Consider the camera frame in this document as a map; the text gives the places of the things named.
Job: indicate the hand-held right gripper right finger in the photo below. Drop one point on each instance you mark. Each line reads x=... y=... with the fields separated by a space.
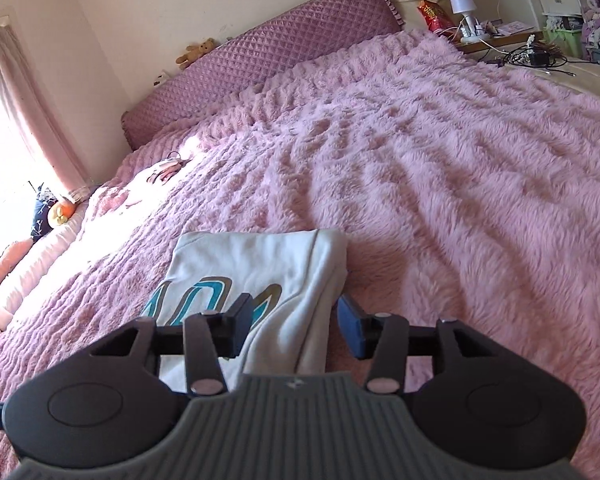
x=351 y=325

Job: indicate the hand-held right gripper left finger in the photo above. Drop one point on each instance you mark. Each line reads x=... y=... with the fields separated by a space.
x=237 y=327

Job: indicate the white sweatshirt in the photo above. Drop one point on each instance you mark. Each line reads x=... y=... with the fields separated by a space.
x=260 y=265

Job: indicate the pink fluffy blanket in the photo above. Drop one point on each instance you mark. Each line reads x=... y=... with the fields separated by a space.
x=430 y=185

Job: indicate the small pink garment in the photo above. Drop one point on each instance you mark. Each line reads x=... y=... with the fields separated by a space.
x=167 y=170

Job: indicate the white pillow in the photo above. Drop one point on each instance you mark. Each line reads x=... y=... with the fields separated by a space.
x=50 y=255

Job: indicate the orange plush toy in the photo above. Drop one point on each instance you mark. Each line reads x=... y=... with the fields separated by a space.
x=61 y=212

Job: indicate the dark blue patterned cushion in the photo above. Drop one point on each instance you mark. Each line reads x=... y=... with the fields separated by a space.
x=42 y=212

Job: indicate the pink plush cushion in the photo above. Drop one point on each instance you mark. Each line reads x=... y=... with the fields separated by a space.
x=5 y=265

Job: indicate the brown teddy bear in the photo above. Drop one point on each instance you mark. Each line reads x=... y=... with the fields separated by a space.
x=195 y=52

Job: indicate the purple quilted headboard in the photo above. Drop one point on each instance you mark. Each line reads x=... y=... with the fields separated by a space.
x=280 y=40

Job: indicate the pink curtain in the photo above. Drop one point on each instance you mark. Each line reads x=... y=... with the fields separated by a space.
x=30 y=110

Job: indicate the red snack bag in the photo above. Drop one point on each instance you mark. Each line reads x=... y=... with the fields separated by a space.
x=435 y=16

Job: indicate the wooden nightstand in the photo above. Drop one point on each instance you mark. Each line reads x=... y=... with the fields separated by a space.
x=500 y=40

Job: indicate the white table lamp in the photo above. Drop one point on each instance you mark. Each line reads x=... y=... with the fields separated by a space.
x=462 y=10

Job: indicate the green storage bin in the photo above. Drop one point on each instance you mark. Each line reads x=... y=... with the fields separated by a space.
x=564 y=42

